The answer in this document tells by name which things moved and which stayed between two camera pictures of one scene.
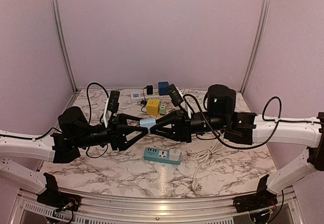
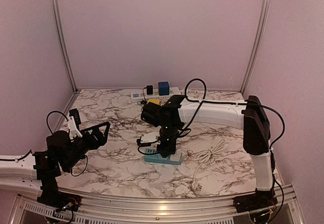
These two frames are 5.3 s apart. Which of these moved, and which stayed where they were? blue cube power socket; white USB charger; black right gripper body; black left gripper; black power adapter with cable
Moved: black right gripper body; black left gripper
Stayed: white USB charger; blue cube power socket; black power adapter with cable
